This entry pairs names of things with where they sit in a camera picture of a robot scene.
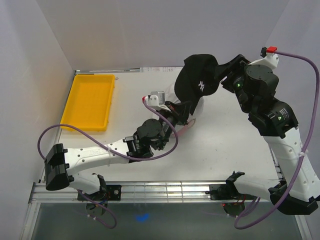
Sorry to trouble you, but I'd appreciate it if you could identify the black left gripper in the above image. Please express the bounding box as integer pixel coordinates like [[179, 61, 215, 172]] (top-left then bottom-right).
[[156, 100, 192, 150]]

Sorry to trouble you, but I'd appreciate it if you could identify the pink cap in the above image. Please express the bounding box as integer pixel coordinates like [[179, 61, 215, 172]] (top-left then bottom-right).
[[175, 118, 196, 137]]

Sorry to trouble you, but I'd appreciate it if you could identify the black cap white logo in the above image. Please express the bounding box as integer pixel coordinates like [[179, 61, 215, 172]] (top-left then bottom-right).
[[174, 54, 220, 115]]

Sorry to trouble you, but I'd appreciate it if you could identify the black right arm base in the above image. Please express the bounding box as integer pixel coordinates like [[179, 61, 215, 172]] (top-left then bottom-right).
[[205, 171, 260, 218]]

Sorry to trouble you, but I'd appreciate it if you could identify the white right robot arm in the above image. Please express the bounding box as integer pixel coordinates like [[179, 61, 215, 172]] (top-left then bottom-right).
[[214, 55, 320, 215]]

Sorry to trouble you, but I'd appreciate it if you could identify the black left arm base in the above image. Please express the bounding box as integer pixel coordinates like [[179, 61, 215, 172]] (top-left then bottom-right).
[[84, 184, 122, 217]]

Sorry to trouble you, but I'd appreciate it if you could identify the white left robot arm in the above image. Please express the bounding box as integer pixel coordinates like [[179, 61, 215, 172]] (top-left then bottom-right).
[[44, 95, 192, 200]]

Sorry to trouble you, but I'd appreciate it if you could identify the white paper label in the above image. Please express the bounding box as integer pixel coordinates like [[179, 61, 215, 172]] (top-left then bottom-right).
[[139, 66, 183, 73]]

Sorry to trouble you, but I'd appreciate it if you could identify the yellow plastic tray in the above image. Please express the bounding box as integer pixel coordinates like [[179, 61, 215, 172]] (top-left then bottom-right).
[[60, 74, 116, 132]]

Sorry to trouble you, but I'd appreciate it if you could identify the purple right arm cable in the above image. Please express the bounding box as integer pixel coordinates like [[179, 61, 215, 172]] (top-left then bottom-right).
[[203, 51, 320, 230]]

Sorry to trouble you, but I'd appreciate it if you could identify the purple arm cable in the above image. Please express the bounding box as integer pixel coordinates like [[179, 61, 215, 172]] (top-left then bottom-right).
[[203, 51, 320, 230], [37, 102, 180, 230]]

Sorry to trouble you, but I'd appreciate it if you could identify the aluminium rail frame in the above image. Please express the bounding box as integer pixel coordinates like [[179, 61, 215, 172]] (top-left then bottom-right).
[[23, 182, 312, 240]]

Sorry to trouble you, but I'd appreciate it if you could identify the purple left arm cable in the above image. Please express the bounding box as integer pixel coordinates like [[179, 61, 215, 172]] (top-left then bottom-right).
[[37, 102, 180, 230]]

